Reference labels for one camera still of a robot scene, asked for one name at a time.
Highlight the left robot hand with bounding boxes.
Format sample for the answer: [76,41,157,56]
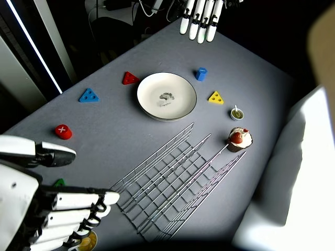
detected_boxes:
[179,0,225,44]

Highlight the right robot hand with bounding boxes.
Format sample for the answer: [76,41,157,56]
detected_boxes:
[0,134,121,251]

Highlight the shallow white plate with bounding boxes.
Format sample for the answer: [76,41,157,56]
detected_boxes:
[137,72,197,121]

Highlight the blue hexagonal block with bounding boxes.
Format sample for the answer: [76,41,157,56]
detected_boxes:
[195,67,208,82]

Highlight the red cylinder block white cross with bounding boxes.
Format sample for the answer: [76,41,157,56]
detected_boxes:
[54,124,73,140]

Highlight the white plastic spoon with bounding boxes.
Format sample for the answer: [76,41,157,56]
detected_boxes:
[77,236,92,249]

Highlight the yellow triangle block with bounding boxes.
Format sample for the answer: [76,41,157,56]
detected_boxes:
[208,90,225,105]

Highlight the yellow soup cup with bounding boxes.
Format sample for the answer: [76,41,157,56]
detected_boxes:
[74,230,98,251]

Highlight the red triangle block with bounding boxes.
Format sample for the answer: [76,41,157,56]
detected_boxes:
[122,71,140,86]

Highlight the small white sauce cup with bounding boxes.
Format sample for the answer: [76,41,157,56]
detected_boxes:
[230,108,244,121]

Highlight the blue triangle block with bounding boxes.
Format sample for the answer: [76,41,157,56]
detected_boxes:
[79,88,100,103]

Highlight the tan board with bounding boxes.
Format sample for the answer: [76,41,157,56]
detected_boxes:
[307,4,335,87]

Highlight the cupcake with cream and strawberry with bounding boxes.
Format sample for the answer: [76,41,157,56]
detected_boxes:
[226,127,253,153]

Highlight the white light strip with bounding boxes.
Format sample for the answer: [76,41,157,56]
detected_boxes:
[5,0,63,95]

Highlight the white backdrop sheet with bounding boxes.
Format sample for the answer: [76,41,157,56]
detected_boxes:
[232,85,335,245]

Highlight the white cable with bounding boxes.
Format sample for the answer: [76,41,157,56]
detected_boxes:
[137,0,164,18]

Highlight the silver wire dish rack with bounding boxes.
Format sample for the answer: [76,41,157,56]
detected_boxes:
[109,122,247,243]

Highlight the white metal post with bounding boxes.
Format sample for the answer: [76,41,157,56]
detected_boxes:
[33,0,78,82]

